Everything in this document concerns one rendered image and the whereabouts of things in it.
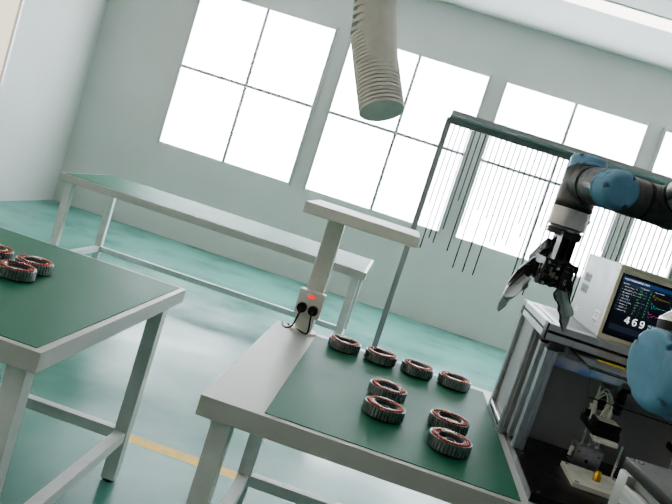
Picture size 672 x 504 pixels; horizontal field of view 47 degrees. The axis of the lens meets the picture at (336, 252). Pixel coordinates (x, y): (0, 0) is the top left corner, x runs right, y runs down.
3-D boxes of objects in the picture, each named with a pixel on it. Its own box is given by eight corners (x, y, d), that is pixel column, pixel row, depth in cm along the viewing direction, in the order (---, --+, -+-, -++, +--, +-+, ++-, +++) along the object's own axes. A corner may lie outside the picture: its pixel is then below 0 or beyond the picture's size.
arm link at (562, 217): (548, 202, 159) (585, 214, 159) (541, 224, 159) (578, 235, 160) (560, 205, 151) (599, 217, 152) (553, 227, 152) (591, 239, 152)
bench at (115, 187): (331, 383, 496) (366, 273, 488) (30, 280, 511) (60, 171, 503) (343, 353, 585) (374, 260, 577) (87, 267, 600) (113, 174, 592)
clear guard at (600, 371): (689, 431, 176) (698, 407, 175) (587, 397, 178) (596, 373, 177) (646, 394, 208) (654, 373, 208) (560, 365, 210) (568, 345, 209)
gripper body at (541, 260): (534, 284, 152) (555, 226, 150) (522, 278, 160) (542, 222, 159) (571, 296, 152) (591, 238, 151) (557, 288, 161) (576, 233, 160)
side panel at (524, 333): (506, 435, 222) (544, 331, 219) (496, 432, 222) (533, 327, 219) (496, 408, 250) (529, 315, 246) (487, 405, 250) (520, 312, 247)
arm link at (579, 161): (584, 151, 149) (564, 150, 157) (565, 206, 150) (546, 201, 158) (619, 164, 150) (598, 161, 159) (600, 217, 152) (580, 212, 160)
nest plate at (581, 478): (631, 506, 187) (633, 502, 187) (571, 486, 188) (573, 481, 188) (615, 483, 202) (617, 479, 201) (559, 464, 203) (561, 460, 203)
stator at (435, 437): (473, 464, 187) (478, 450, 186) (429, 452, 186) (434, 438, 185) (462, 447, 198) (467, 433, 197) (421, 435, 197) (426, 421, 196)
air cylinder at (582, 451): (597, 472, 206) (604, 453, 206) (570, 463, 207) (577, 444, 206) (593, 465, 211) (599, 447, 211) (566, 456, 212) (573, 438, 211)
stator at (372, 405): (389, 410, 210) (394, 397, 209) (409, 427, 200) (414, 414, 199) (354, 404, 205) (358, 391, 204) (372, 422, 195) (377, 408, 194)
